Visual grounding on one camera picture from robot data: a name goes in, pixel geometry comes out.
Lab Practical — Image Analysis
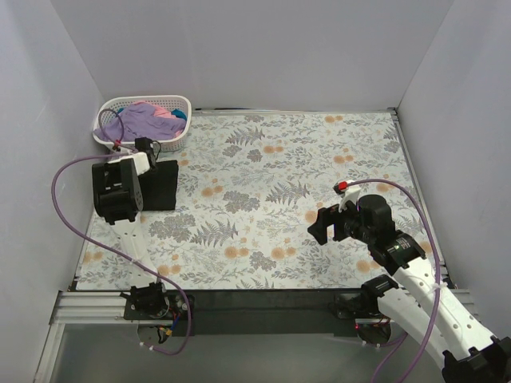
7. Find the black t shirt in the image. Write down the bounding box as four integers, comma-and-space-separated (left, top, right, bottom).
139, 160, 179, 211

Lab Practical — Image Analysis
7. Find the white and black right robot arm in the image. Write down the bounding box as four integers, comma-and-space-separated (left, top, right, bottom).
307, 195, 510, 382

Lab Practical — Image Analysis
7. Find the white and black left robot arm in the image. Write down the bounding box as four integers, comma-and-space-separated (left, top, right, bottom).
92, 137, 170, 319

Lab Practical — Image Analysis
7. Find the purple t shirt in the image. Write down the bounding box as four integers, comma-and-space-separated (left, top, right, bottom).
93, 102, 188, 143

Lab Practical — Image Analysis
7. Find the pink garment in basket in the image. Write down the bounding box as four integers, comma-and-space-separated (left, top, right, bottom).
134, 101, 175, 119

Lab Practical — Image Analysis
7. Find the blue garment in basket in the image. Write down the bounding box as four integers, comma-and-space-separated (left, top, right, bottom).
171, 109, 188, 120

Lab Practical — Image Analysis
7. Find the white plastic laundry basket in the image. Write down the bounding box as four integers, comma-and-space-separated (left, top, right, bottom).
92, 95, 192, 152

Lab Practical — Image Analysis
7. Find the floral patterned table mat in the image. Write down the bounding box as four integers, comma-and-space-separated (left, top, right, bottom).
75, 113, 445, 291

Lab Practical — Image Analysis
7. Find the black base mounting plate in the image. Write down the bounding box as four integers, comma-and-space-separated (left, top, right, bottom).
122, 290, 400, 338

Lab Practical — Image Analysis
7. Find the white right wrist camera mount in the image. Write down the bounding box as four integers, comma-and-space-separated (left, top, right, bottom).
333, 181, 361, 211

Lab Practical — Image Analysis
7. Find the aluminium frame rail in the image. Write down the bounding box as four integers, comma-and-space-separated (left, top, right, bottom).
50, 291, 127, 325

